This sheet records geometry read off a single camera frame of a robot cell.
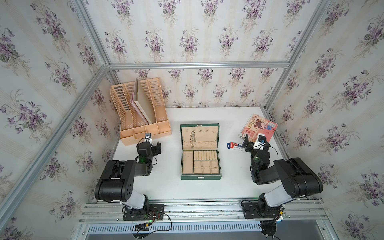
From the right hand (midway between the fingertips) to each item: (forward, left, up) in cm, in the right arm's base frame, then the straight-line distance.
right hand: (257, 137), depth 87 cm
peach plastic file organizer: (+8, +78, -3) cm, 78 cm away
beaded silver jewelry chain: (0, +38, -3) cm, 39 cm away
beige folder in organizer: (+23, +74, +6) cm, 78 cm away
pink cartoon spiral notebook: (+21, -10, -14) cm, 27 cm away
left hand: (-1, +64, -8) cm, 64 cm away
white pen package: (0, +11, -12) cm, 16 cm away
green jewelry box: (-8, +34, -8) cm, 36 cm away
